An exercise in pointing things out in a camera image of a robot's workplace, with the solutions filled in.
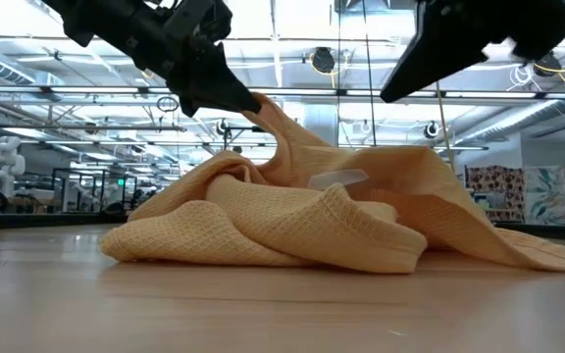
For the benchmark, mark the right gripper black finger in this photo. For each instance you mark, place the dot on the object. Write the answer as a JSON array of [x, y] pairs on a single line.
[[439, 44]]

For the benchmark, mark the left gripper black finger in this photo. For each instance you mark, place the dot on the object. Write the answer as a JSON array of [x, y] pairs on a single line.
[[214, 83]]

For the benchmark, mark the yellow waffle weave towel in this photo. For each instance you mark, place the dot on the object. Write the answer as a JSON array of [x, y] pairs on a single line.
[[312, 230]]

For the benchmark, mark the white pillar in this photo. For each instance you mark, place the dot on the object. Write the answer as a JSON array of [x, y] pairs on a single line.
[[322, 125]]

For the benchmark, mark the brown floral cloth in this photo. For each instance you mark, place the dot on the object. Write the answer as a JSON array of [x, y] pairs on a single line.
[[496, 184]]

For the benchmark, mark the teal leaf print cloth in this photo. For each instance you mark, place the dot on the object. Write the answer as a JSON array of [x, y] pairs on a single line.
[[552, 196]]

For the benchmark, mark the white robot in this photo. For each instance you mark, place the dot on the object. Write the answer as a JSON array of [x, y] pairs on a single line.
[[5, 162]]

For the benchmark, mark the black stand frame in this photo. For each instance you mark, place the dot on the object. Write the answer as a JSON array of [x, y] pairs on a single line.
[[258, 129]]

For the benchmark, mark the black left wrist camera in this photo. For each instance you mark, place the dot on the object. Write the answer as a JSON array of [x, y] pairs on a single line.
[[199, 19]]

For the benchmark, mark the black workcell frame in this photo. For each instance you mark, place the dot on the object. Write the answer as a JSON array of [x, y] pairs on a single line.
[[53, 186]]

